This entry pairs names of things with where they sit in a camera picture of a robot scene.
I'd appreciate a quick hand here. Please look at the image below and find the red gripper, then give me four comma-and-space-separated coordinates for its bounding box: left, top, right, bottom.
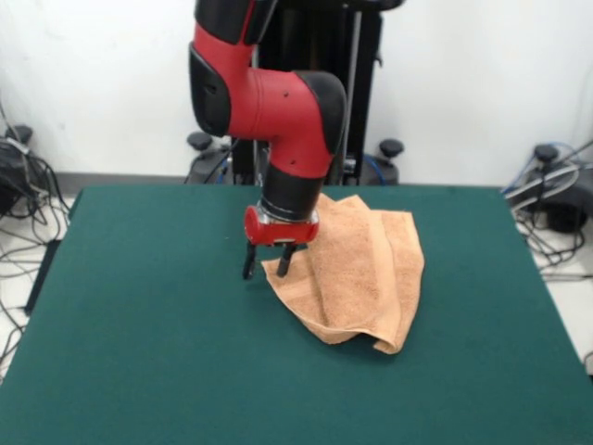
241, 205, 321, 281

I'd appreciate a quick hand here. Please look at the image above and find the tan terry towel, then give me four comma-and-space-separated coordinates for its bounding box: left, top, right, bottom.
261, 192, 426, 356

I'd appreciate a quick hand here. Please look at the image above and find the dark green table cloth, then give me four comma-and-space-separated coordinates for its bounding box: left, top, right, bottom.
0, 184, 593, 445

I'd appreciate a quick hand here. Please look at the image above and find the dark grey stand base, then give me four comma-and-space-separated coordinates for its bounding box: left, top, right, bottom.
0, 124, 52, 219
504, 143, 593, 233

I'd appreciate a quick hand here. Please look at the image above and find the short blue cable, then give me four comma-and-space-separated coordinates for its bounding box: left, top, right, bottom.
362, 155, 385, 184

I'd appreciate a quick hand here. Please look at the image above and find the black cable bundle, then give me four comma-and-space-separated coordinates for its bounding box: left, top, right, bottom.
509, 208, 593, 282
0, 152, 70, 372

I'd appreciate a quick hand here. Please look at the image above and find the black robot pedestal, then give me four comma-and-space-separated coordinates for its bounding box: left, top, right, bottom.
184, 0, 404, 186

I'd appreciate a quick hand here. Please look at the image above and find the long blue cable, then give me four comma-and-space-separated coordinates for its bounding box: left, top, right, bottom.
501, 141, 585, 196

